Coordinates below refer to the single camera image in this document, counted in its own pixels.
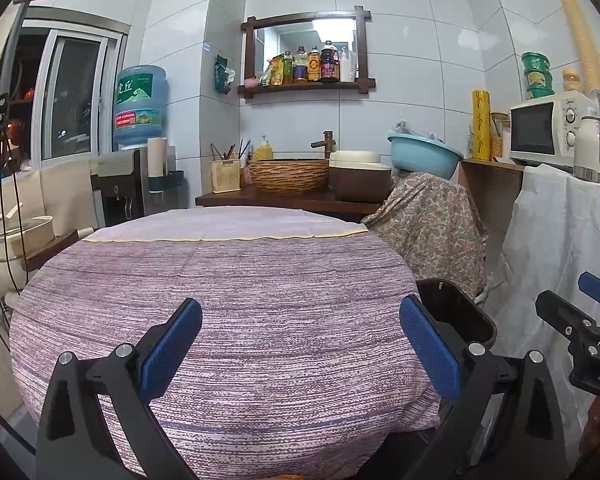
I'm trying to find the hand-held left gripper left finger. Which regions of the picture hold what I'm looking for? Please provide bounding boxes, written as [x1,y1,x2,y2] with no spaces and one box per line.
[35,297,203,480]

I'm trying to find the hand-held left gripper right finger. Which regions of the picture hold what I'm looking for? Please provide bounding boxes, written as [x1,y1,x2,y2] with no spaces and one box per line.
[399,294,566,480]

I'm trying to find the brown plastic trash bin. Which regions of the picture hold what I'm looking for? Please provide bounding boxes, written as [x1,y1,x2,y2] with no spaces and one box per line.
[415,277,498,356]

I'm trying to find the white cover cloth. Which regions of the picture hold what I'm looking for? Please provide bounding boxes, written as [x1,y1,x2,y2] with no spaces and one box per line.
[482,162,600,451]

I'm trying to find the purple striped tablecloth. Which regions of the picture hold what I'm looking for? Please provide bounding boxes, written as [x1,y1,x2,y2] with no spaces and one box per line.
[9,232,443,480]

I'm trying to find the floral paisley cloth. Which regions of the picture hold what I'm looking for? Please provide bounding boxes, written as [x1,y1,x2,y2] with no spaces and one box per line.
[362,171,490,301]

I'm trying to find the lilac cloth with yellow trim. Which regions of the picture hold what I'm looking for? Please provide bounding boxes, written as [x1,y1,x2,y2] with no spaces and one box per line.
[82,205,370,245]

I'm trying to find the light wooden cabinet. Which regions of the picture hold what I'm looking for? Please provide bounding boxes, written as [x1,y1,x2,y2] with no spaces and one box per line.
[457,157,527,251]

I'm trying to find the white and chrome appliance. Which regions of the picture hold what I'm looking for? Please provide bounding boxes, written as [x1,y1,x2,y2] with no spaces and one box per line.
[572,91,600,186]

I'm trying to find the dark wooden board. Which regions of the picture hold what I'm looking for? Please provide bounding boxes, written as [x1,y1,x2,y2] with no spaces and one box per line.
[22,229,81,271]

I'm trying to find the grey water dispenser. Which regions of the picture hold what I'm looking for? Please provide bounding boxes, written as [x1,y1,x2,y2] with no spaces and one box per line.
[90,149,178,228]

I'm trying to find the beige chopstick holder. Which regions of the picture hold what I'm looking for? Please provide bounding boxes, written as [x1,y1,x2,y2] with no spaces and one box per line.
[210,159,242,193]

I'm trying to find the white microwave oven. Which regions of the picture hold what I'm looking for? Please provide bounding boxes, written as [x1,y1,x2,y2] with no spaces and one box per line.
[509,91,600,167]

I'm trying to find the dark wooden counter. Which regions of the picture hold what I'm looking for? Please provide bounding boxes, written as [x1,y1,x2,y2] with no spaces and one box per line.
[195,190,393,223]

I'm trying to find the cream cooking pot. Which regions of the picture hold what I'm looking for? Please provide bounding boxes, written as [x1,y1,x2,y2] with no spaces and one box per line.
[0,202,56,261]

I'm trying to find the glass storage jar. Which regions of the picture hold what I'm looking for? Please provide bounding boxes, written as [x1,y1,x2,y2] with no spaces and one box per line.
[490,111,511,160]

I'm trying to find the white paper cup sleeve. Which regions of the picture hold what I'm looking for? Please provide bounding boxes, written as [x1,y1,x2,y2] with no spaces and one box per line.
[147,136,168,181]

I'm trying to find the light blue plastic basin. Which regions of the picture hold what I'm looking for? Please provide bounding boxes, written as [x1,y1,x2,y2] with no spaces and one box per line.
[387,132,465,181]

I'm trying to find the woven basket sink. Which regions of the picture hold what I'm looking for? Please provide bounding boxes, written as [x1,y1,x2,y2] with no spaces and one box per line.
[249,158,331,196]

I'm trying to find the yellow wrap roll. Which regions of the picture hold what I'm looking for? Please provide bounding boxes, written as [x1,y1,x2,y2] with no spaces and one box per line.
[471,90,492,162]

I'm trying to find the white plastic bag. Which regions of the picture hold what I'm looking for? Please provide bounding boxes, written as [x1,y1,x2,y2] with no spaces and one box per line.
[392,119,441,141]

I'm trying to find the bronze faucet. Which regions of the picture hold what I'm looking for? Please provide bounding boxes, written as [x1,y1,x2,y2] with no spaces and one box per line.
[310,131,335,161]

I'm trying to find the blue water dispenser bottle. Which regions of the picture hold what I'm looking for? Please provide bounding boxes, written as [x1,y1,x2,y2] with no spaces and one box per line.
[112,64,171,151]

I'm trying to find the long tan cup sleeve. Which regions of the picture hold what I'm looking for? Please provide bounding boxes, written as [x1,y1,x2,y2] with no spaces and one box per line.
[554,0,600,96]

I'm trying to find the sliding window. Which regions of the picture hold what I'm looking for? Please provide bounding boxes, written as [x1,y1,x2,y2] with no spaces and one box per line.
[0,7,130,183]

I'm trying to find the wooden framed mirror shelf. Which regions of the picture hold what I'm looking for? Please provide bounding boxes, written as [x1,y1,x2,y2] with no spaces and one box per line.
[237,7,376,100]

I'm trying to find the dark red label bottle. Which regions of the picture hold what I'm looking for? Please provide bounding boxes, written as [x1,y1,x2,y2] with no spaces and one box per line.
[320,40,341,82]

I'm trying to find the green wall packet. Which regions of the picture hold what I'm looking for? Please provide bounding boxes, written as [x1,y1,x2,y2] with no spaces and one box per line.
[215,52,236,95]

